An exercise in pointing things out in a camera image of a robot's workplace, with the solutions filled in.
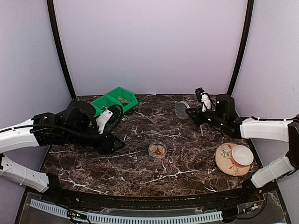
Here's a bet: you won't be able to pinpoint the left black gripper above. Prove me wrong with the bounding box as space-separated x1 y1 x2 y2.
63 127 125 155

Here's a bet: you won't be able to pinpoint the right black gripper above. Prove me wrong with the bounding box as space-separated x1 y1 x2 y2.
186 105 226 128

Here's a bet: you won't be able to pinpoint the grey round plastic lid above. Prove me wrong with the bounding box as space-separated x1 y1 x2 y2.
175 101 190 120

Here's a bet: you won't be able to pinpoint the green bin mixed candies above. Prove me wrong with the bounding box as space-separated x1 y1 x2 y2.
90 95 114 116

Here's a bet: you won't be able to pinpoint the clear plastic cup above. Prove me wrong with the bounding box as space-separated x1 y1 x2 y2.
148 142 167 161

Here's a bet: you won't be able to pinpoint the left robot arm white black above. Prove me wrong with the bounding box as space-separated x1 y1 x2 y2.
0 100 125 203

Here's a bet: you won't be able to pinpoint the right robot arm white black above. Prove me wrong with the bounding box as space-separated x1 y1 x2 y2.
185 88 299 203

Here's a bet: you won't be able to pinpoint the beige floral plate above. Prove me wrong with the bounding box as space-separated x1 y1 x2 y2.
215 143 251 176

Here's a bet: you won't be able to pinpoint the white orange bowl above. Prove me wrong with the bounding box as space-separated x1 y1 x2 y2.
231 145 254 167

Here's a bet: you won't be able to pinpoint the white slotted cable duct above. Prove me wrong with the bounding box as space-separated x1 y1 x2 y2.
29 199 223 224

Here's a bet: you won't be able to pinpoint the black front rail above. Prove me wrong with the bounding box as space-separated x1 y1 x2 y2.
19 180 274 210

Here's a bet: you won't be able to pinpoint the right black frame post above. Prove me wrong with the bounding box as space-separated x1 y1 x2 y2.
227 0 254 96

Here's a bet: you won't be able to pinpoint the black frame post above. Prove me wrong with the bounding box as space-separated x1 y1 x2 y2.
46 0 77 99
227 0 254 96

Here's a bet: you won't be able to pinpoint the left black frame post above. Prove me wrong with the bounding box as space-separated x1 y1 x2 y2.
46 0 77 99

